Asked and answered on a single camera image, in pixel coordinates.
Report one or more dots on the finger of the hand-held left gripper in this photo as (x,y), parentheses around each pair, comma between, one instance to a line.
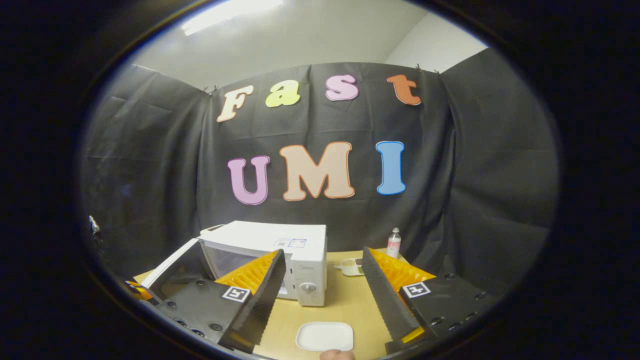
(135,289)

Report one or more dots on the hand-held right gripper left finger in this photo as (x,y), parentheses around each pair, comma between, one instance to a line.
(255,305)

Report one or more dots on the white divided seasoning dish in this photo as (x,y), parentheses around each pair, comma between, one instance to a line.
(352,267)

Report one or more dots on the white square plate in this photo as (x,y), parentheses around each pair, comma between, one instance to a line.
(325,336)

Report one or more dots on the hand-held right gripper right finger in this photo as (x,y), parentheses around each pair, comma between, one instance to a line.
(385,300)

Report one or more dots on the white microwave oven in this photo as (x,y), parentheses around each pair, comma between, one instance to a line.
(260,235)

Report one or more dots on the small clear bottle pink label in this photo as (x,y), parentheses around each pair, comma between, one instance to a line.
(394,245)

